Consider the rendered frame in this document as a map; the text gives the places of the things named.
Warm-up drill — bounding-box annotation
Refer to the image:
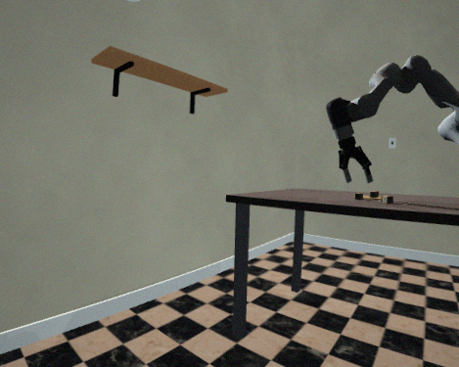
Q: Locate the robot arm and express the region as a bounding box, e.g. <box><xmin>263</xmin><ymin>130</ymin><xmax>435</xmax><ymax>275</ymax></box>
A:
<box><xmin>326</xmin><ymin>55</ymin><xmax>459</xmax><ymax>145</ymax></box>

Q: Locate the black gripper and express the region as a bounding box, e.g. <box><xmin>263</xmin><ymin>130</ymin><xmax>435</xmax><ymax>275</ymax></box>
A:
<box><xmin>338</xmin><ymin>136</ymin><xmax>373</xmax><ymax>183</ymax></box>

